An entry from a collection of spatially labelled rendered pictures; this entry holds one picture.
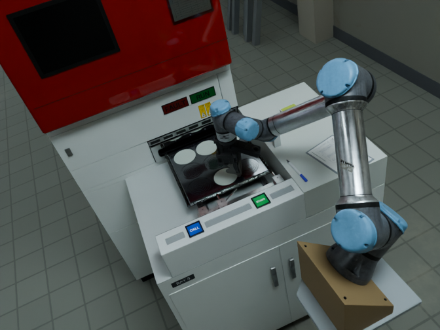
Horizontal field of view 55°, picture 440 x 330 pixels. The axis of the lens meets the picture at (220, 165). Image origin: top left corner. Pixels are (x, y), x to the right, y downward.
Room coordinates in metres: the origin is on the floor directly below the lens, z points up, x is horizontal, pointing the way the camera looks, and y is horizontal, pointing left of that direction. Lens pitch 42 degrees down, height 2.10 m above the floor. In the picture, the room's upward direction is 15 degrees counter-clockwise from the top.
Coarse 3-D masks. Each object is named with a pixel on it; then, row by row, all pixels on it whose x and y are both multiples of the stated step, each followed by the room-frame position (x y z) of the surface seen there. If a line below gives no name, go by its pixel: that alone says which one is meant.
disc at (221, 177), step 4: (224, 168) 1.30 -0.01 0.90; (220, 172) 1.29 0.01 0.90; (224, 172) 1.28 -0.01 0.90; (216, 176) 1.27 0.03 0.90; (220, 176) 1.26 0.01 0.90; (224, 176) 1.26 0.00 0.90; (228, 176) 1.25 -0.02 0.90; (232, 176) 1.24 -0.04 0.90; (236, 176) 1.24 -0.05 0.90; (216, 180) 1.25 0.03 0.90; (220, 180) 1.24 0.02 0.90; (224, 180) 1.23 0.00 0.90; (228, 180) 1.23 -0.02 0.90; (232, 180) 1.22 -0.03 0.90; (220, 184) 1.22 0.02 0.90; (224, 184) 1.21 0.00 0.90; (228, 184) 1.21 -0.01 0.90
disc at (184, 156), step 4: (180, 152) 1.49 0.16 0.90; (184, 152) 1.48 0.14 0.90; (188, 152) 1.47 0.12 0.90; (192, 152) 1.47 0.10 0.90; (176, 156) 1.46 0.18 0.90; (180, 156) 1.46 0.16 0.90; (184, 156) 1.45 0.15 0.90; (188, 156) 1.44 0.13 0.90; (192, 156) 1.43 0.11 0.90; (176, 160) 1.44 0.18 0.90; (180, 160) 1.43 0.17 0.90; (184, 160) 1.42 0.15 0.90; (188, 160) 1.42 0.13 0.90
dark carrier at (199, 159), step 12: (192, 144) 1.52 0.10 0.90; (204, 156) 1.41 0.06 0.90; (252, 156) 1.33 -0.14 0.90; (180, 168) 1.38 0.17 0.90; (192, 168) 1.36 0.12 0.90; (204, 168) 1.34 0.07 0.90; (216, 168) 1.32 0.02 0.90; (252, 168) 1.26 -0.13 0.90; (264, 168) 1.24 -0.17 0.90; (180, 180) 1.31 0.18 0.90; (192, 180) 1.29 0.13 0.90; (204, 180) 1.27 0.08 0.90; (240, 180) 1.21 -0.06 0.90; (192, 192) 1.21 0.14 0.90; (204, 192) 1.20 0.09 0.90
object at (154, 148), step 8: (200, 128) 1.57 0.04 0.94; (208, 128) 1.57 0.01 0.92; (176, 136) 1.56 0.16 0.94; (184, 136) 1.55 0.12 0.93; (208, 136) 1.58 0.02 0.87; (160, 144) 1.53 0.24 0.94; (168, 144) 1.54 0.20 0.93; (152, 152) 1.52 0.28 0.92; (168, 152) 1.55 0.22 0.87; (160, 160) 1.52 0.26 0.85
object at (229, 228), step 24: (288, 192) 1.02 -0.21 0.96; (216, 216) 1.00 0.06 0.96; (240, 216) 0.97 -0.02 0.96; (264, 216) 0.97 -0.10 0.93; (288, 216) 0.99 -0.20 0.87; (168, 240) 0.96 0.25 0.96; (192, 240) 0.93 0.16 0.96; (216, 240) 0.93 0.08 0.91; (240, 240) 0.95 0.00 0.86; (168, 264) 0.90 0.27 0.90; (192, 264) 0.91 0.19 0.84
